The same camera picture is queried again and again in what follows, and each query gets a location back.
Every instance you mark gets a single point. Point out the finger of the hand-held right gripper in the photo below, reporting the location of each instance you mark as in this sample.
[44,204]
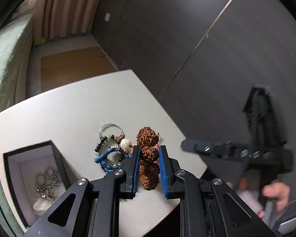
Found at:
[199,147]

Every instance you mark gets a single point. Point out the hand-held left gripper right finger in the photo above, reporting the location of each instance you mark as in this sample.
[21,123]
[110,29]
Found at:
[164,171]

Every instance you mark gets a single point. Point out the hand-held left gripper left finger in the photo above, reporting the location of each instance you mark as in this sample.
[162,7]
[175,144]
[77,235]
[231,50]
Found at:
[135,170]

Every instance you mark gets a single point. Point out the white carved bead pendant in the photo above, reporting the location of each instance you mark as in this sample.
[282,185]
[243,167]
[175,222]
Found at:
[126,144]

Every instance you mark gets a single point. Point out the black jewelry box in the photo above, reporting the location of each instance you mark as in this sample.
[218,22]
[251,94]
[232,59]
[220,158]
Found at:
[14,177]

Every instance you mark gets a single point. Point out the person's right hand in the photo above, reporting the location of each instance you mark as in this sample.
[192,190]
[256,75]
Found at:
[278,195]

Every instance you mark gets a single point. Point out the white low table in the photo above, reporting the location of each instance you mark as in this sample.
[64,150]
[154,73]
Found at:
[64,108]

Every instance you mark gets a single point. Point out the white shell pendant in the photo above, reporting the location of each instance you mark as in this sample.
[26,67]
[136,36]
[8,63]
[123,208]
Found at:
[42,205]

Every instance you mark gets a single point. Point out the brown cardboard sheet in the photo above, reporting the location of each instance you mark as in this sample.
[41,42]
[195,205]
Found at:
[74,66]

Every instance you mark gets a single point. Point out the cream bed base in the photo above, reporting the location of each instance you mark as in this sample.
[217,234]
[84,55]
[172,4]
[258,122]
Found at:
[27,66]

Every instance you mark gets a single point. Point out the small yellow-green toy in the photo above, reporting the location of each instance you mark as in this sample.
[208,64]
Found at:
[41,41]

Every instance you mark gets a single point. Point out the pink pleated curtain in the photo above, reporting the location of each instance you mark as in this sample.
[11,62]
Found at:
[64,9]

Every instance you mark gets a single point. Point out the white wall switch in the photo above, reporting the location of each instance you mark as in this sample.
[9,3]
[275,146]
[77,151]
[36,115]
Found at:
[107,17]

